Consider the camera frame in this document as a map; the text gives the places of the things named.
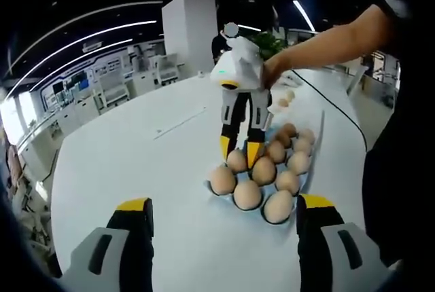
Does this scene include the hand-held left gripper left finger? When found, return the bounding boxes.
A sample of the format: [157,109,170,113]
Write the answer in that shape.
[59,196,154,292]

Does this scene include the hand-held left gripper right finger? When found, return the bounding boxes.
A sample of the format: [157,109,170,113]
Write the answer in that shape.
[296,194,395,292]

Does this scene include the blue egg tray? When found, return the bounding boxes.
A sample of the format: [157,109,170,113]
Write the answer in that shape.
[203,122,322,227]

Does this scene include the group of brown eggs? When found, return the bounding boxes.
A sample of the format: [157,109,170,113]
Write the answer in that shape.
[207,122,316,225]

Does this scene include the green potted plant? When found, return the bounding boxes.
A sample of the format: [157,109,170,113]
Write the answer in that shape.
[249,32,290,60]

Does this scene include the white square pillar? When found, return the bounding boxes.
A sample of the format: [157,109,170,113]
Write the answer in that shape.
[161,0,218,79]

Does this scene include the white office chair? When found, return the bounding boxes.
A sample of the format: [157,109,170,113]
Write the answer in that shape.
[97,73,132,113]
[155,53,181,86]

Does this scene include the ceiling light strip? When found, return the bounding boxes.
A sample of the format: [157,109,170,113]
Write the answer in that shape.
[292,0,316,32]

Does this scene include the white table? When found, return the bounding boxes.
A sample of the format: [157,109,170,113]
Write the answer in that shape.
[50,67,370,292]

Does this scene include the person in black clothes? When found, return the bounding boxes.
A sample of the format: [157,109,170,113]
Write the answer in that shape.
[362,0,435,269]

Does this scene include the black cable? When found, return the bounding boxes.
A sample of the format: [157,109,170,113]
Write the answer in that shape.
[290,69,371,152]

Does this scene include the wall display board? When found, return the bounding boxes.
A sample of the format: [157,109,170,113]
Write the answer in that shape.
[40,67,99,109]

